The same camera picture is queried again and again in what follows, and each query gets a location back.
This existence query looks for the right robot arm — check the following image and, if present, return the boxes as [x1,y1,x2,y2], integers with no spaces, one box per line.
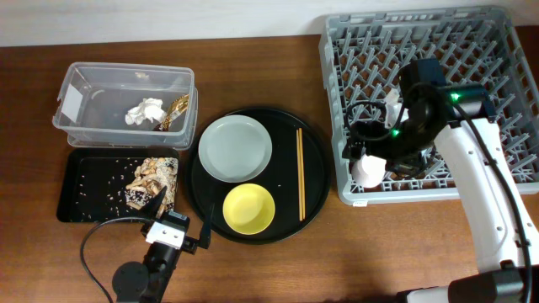
[342,58,538,302]

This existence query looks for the pink cup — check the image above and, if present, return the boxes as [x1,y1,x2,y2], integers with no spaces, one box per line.
[351,155,387,189]

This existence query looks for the round black tray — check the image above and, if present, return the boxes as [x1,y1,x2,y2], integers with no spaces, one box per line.
[182,107,331,245]

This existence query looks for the gold snack wrapper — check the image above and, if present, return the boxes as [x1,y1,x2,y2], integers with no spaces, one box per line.
[153,94,189,131]

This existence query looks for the grey plate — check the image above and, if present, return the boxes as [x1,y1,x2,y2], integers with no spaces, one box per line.
[198,114,273,183]

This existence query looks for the grey dishwasher rack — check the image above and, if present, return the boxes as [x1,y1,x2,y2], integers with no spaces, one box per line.
[319,7,538,206]

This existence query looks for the yellow bowl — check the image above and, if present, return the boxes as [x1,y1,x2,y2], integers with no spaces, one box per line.
[222,183,276,236]

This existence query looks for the food scraps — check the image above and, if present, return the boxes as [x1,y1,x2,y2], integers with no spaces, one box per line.
[125,157,179,218]

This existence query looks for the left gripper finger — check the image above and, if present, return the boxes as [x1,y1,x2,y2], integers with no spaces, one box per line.
[141,186,168,218]
[198,203,215,249]

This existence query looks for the clear plastic bin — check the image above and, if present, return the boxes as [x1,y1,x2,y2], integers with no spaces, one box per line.
[52,62,198,150]

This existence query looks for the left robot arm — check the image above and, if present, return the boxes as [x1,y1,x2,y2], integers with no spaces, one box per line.
[112,189,215,302]

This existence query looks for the black rectangular tray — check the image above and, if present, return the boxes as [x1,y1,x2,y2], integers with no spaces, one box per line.
[56,148,179,223]

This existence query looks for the white tissue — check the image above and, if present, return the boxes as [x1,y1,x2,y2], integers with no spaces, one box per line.
[125,98,167,125]

